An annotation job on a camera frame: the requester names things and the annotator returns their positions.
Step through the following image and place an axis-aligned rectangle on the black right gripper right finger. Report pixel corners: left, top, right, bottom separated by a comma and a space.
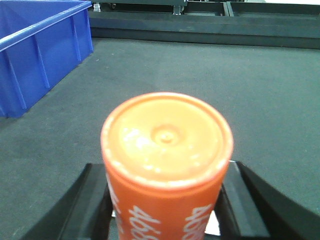
214, 161, 320, 240

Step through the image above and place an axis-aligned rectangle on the blue plastic crate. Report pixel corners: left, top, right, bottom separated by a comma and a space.
0, 0, 93, 118

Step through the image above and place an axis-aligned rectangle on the dark conveyor side frame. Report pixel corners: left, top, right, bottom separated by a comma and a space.
88, 0, 320, 49

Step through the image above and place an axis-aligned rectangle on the orange cylindrical capacitor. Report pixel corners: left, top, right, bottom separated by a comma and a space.
100, 92, 234, 240

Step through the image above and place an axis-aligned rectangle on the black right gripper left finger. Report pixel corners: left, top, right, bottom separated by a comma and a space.
22, 163, 113, 240

